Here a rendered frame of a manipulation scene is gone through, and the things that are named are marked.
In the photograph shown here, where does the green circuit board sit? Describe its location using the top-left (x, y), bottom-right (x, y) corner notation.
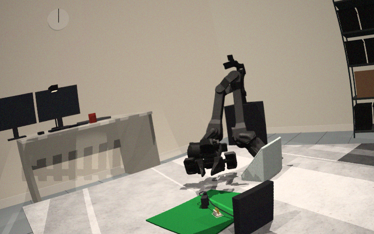
top-left (146, 189), bottom-right (240, 234)

